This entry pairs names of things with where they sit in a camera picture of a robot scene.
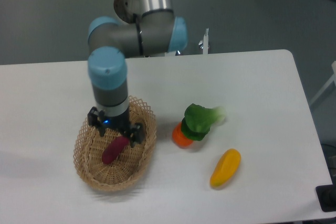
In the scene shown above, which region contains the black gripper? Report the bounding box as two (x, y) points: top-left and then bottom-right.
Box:
(87, 106), (145, 147)

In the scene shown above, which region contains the purple sweet potato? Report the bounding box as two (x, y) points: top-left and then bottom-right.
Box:
(101, 136), (129, 165)

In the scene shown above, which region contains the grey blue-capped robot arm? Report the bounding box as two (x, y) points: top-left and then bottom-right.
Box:
(87, 0), (188, 145)

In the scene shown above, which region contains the woven wicker oval basket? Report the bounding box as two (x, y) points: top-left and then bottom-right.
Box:
(73, 96), (156, 192)

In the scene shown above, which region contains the orange carrot toy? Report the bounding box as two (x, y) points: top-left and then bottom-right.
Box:
(172, 122), (193, 147)

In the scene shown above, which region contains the green bok choy toy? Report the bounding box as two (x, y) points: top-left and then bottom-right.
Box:
(181, 103), (226, 141)

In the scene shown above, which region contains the yellow mango toy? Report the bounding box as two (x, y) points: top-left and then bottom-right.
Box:
(209, 148), (241, 188)

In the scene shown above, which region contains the black box at table edge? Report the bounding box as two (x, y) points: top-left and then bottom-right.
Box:
(316, 185), (335, 212)

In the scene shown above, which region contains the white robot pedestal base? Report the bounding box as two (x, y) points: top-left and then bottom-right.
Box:
(113, 0), (211, 58)

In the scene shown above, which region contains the white frame at right edge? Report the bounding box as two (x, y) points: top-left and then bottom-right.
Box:
(308, 61), (335, 108)

